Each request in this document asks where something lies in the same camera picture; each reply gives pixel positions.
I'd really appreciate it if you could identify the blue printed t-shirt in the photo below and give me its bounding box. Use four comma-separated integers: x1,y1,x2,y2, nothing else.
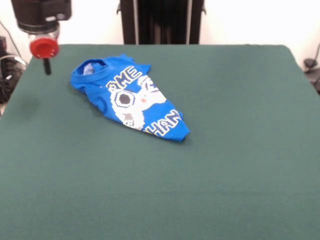
69,53,191,143

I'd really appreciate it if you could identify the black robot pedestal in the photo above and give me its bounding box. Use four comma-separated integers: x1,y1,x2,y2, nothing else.
116,0,207,46

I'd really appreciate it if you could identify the grey cable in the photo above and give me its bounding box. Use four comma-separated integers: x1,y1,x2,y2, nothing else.
0,21,21,59

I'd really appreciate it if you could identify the black cable bundle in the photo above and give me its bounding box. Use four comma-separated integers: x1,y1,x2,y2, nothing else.
303,42,320,95

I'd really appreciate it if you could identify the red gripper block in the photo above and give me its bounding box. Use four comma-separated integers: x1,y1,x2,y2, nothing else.
29,36,61,76

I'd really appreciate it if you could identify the black equipment pile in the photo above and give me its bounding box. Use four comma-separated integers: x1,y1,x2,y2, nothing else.
0,36,28,104

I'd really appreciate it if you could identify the dark green table cloth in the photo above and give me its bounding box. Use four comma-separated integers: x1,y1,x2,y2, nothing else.
0,44,320,240

